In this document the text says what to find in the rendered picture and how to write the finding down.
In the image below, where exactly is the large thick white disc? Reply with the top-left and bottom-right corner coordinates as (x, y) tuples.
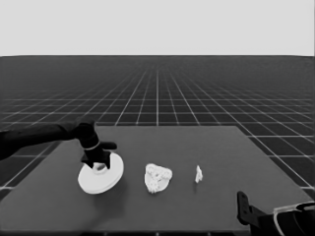
(77, 152), (125, 195)

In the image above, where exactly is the white round pinned carrier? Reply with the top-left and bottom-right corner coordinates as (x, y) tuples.
(144, 162), (174, 195)

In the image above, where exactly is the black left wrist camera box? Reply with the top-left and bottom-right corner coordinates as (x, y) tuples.
(97, 141), (118, 151)

